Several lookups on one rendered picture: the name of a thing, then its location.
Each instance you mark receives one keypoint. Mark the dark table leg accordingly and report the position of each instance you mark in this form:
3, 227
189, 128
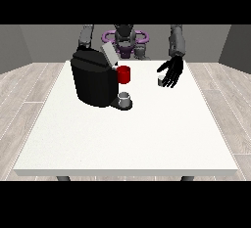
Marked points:
63, 178
187, 178

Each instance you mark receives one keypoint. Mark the red pod holder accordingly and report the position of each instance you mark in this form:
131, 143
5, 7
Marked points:
124, 74

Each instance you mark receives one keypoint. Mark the small grey coffee pod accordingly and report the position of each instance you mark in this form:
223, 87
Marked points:
160, 81

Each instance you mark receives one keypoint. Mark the small grey cup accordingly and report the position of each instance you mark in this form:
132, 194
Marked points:
124, 99

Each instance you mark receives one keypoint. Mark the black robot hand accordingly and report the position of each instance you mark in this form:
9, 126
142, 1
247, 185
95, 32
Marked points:
174, 69

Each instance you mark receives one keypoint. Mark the grey robot trunk purple rings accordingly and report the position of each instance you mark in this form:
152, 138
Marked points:
124, 41

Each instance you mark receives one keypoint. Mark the pale grey machine lid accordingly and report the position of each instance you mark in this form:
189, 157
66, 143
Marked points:
109, 53

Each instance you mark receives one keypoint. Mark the black coffee machine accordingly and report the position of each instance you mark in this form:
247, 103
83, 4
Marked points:
94, 78

